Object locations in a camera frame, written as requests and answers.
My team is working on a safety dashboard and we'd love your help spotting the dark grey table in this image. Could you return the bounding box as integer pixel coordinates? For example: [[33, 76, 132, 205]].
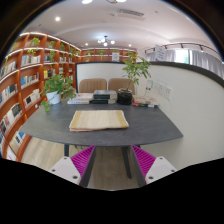
[[21, 102, 183, 190]]

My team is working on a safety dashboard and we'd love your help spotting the plant in black pot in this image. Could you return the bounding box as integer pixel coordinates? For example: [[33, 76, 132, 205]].
[[117, 52, 151, 105]]

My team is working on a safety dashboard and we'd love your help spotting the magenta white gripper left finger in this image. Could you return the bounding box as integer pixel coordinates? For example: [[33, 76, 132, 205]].
[[49, 146, 96, 185]]

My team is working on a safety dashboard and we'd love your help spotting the white sign on partition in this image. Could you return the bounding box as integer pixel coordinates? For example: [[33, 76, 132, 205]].
[[155, 46, 166, 61]]

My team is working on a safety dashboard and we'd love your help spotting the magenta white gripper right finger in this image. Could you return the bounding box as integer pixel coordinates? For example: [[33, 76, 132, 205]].
[[131, 145, 177, 184]]

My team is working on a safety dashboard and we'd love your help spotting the plant in white pot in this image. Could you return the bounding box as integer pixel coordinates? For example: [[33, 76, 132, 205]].
[[41, 74, 76, 111]]

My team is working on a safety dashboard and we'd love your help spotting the tan chair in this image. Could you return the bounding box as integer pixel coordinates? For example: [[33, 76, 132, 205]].
[[79, 78, 107, 93], [108, 78, 135, 93]]

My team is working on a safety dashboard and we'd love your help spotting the folded yellow beige towel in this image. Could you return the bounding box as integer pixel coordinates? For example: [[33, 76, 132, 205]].
[[69, 110, 129, 132]]

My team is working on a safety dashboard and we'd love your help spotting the orange wooden bookshelf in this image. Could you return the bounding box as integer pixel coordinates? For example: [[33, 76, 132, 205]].
[[0, 32, 132, 161]]

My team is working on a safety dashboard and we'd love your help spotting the white book stack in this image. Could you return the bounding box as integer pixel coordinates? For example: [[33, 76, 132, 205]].
[[67, 93, 93, 104]]

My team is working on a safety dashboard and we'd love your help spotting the books stack at wall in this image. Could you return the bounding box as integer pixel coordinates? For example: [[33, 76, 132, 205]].
[[132, 95, 159, 108]]

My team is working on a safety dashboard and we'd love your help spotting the ceiling lamp cluster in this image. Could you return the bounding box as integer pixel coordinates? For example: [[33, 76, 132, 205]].
[[97, 35, 115, 47]]

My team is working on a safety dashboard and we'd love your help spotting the left tan chair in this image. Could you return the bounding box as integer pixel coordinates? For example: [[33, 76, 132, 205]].
[[79, 78, 107, 93]]

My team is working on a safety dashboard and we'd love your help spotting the white wall socket panel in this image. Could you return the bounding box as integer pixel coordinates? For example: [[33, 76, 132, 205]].
[[156, 82, 173, 100]]

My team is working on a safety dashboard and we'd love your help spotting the right tan chair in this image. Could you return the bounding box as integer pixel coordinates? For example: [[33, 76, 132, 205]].
[[108, 78, 135, 93]]

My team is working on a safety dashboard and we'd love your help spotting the dark book stack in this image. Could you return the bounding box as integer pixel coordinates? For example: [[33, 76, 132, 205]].
[[91, 90, 117, 104]]

